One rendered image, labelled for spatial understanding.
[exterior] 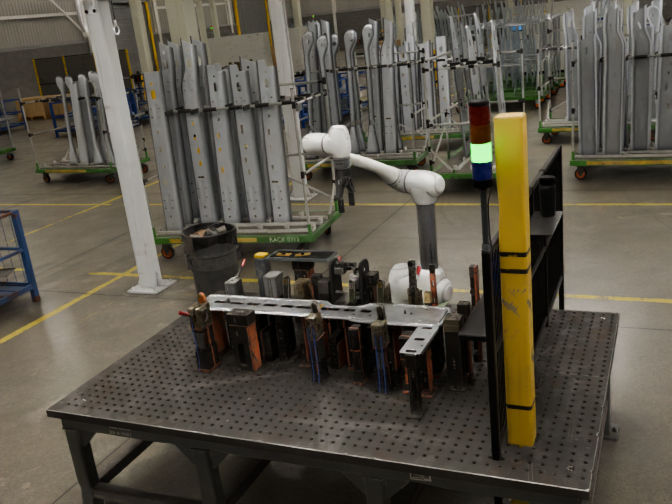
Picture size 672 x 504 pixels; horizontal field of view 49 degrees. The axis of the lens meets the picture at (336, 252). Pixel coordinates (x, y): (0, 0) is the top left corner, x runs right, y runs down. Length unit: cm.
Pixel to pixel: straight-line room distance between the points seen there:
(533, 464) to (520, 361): 39
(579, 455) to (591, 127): 749
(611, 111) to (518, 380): 744
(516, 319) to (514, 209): 43
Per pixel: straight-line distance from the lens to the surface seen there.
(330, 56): 1156
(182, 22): 1113
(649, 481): 422
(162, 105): 826
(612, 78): 1013
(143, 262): 752
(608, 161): 1000
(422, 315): 356
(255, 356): 384
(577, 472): 299
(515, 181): 270
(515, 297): 283
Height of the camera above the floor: 240
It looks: 18 degrees down
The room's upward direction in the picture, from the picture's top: 7 degrees counter-clockwise
